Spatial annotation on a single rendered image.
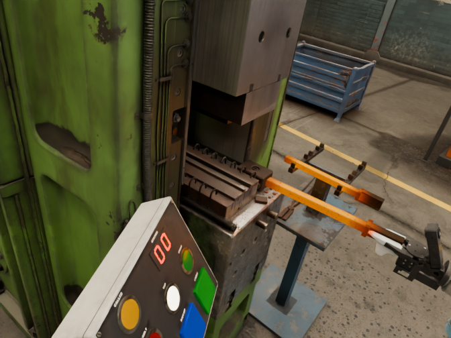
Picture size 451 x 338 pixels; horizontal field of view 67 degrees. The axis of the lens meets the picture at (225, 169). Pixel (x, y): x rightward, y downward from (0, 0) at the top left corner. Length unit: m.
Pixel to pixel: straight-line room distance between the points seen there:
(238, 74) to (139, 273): 0.51
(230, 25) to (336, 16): 8.61
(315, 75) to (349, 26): 4.52
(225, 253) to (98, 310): 0.66
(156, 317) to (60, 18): 0.73
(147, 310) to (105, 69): 0.48
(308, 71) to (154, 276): 4.41
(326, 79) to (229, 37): 3.98
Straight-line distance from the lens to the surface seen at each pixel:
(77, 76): 0.98
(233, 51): 0.86
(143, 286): 0.64
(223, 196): 1.15
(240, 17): 0.84
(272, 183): 1.11
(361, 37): 9.11
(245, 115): 0.96
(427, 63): 8.63
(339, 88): 4.74
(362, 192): 1.39
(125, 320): 0.60
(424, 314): 2.54
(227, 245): 1.14
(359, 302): 2.36
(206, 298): 0.83
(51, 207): 1.33
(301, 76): 4.94
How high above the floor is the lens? 1.66
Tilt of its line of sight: 32 degrees down
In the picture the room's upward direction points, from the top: 9 degrees clockwise
